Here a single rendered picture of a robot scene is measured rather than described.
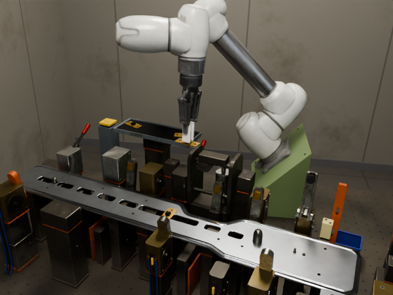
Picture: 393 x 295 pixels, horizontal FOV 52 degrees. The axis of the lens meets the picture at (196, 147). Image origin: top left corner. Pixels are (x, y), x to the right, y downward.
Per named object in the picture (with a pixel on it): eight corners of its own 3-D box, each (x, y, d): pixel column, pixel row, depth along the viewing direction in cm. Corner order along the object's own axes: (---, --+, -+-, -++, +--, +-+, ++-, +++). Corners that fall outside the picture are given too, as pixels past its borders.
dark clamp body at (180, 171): (171, 249, 177) (170, 173, 160) (182, 233, 186) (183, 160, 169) (185, 254, 174) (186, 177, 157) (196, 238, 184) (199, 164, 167)
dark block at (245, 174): (231, 263, 169) (237, 177, 150) (236, 253, 174) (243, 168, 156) (242, 267, 167) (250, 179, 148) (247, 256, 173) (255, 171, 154)
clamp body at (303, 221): (283, 290, 156) (295, 215, 141) (288, 274, 164) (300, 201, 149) (300, 296, 154) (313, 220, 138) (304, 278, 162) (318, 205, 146)
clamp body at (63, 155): (65, 220, 194) (55, 153, 178) (80, 208, 203) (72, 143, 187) (77, 224, 191) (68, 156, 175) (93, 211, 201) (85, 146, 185)
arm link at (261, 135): (254, 155, 216) (226, 128, 211) (278, 131, 215) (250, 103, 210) (263, 163, 200) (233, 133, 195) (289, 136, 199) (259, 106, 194)
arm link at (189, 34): (206, 52, 134) (166, 51, 133) (209, 3, 128) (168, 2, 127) (210, 59, 125) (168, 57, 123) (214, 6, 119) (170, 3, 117)
